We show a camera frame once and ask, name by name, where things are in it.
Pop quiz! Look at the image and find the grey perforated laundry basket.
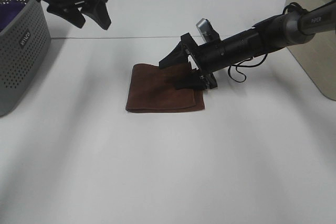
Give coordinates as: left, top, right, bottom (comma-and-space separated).
1, 0, 51, 116

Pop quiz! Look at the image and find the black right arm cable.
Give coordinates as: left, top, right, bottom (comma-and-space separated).
227, 53, 269, 83

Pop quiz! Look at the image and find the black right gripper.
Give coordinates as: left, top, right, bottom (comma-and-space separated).
159, 29, 263, 90

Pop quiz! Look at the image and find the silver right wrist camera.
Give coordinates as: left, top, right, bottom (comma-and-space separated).
196, 18, 220, 43

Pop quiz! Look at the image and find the purple cloth in basket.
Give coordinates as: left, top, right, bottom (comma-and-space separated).
0, 1, 26, 31

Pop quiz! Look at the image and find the beige plastic basket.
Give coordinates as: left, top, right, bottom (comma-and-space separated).
283, 0, 336, 101

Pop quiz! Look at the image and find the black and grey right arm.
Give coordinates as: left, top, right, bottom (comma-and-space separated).
159, 1, 335, 90

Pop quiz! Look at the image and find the brown towel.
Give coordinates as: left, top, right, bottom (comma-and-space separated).
125, 63, 205, 113

